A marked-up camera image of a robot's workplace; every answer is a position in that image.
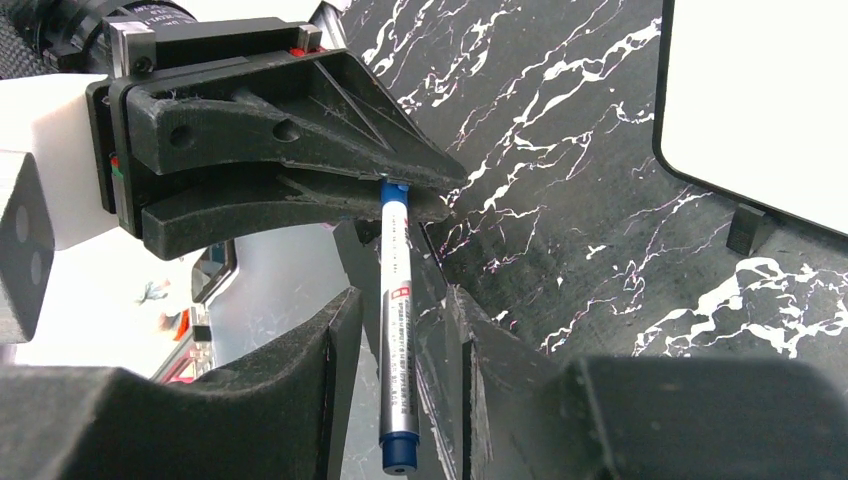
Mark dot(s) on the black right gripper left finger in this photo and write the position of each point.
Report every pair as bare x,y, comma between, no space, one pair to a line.
279,412

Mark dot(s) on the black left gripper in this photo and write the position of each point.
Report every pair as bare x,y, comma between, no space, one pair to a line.
188,100

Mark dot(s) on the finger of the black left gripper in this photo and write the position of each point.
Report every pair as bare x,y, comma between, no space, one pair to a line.
218,208

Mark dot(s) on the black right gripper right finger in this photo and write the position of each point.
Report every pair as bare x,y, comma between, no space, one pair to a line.
522,416

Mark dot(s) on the blue white marker pen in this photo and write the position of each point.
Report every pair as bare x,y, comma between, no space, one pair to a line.
399,435

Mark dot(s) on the black framed whiteboard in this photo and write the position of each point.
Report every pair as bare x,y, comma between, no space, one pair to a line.
751,102

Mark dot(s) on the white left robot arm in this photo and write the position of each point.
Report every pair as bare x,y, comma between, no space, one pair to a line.
51,192

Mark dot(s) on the black whiteboard stand foot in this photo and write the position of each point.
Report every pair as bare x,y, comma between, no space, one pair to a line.
750,228

